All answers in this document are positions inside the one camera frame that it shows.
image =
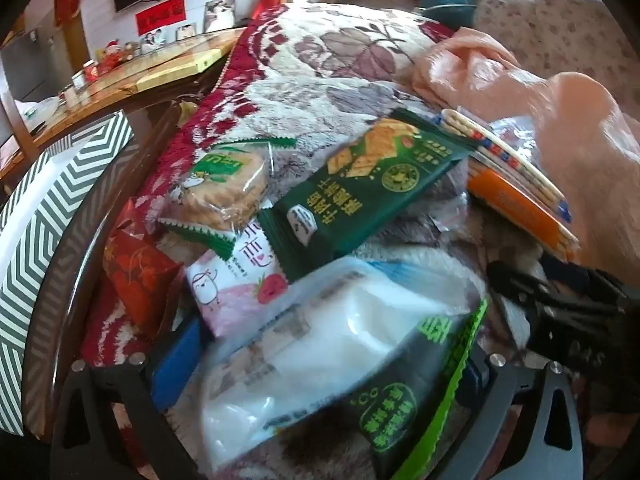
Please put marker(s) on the red wall poster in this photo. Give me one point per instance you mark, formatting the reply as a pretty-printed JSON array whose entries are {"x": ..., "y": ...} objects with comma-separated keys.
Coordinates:
[{"x": 160, "y": 15}]

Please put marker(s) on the small photo frame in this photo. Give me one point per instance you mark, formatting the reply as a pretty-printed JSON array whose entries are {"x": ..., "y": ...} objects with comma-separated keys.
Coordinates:
[
  {"x": 186, "y": 31},
  {"x": 153, "y": 41}
]

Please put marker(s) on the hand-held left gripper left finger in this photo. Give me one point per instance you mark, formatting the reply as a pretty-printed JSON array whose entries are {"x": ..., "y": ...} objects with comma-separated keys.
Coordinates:
[{"x": 172, "y": 360}]

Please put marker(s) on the orange snack packet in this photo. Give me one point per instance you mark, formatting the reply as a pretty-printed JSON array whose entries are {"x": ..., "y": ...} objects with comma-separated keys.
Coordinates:
[{"x": 520, "y": 210}]

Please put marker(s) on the clear plastic snack bag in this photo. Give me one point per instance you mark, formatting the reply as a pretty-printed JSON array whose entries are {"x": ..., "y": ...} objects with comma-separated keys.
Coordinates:
[{"x": 515, "y": 140}]

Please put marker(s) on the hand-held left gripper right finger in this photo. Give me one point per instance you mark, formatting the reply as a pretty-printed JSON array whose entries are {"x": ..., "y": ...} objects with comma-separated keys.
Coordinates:
[{"x": 500, "y": 400}]

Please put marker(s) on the floral plush blanket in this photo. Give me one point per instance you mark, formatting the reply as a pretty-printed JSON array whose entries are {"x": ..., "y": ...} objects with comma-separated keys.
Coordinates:
[{"x": 310, "y": 70}]

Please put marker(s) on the brass round knob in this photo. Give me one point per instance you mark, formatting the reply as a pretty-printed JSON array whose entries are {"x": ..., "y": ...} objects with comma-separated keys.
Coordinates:
[{"x": 186, "y": 107}]

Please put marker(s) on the peach cloth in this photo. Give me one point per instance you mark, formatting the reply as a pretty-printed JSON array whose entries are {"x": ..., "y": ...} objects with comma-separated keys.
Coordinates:
[{"x": 570, "y": 125}]

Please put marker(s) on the dark green cracker packet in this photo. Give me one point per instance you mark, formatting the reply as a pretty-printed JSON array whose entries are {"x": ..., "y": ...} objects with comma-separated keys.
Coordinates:
[{"x": 350, "y": 200}]

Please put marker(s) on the floral sofa cover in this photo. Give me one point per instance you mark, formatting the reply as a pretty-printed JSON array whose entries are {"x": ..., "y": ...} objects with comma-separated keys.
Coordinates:
[{"x": 550, "y": 30}]

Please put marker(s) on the red santa figurine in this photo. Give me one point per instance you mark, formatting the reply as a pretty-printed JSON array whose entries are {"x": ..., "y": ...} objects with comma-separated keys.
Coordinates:
[{"x": 110, "y": 54}]

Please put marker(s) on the clear cracker packet green edges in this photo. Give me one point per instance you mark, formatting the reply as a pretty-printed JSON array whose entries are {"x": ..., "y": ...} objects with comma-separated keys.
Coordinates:
[{"x": 225, "y": 190}]

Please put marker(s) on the pink white snack packet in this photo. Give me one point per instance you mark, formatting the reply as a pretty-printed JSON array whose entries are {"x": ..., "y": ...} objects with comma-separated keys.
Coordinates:
[{"x": 235, "y": 285}]

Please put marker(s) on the large photo frame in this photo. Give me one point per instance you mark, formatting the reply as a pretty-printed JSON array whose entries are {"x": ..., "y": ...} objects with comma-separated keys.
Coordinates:
[{"x": 220, "y": 15}]

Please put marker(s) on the wooden sideboard table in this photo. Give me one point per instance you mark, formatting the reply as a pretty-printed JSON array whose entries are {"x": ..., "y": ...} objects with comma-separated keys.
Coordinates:
[{"x": 115, "y": 85}]

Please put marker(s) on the beige cracker packet blue ends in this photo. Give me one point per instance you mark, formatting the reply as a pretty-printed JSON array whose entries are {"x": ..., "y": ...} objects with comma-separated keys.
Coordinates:
[{"x": 505, "y": 160}]

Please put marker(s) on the red snack packet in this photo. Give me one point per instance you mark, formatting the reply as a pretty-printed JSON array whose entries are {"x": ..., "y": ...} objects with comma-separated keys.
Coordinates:
[{"x": 140, "y": 275}]

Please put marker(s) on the green white striped box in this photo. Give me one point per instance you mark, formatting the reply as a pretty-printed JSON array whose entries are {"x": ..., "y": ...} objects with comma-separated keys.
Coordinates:
[{"x": 45, "y": 240}]

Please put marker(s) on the white plastic bag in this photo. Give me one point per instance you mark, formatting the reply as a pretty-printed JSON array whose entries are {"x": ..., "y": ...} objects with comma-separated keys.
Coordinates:
[{"x": 42, "y": 108}]

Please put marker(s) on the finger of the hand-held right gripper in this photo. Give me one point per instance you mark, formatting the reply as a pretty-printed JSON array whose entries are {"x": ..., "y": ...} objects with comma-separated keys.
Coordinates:
[{"x": 555, "y": 297}]

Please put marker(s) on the large clear white packet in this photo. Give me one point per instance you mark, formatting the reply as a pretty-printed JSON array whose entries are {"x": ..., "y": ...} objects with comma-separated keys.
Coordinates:
[{"x": 325, "y": 340}]

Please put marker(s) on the yellow seat cushion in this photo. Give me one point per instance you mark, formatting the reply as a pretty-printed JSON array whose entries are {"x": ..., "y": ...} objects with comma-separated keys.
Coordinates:
[{"x": 185, "y": 65}]

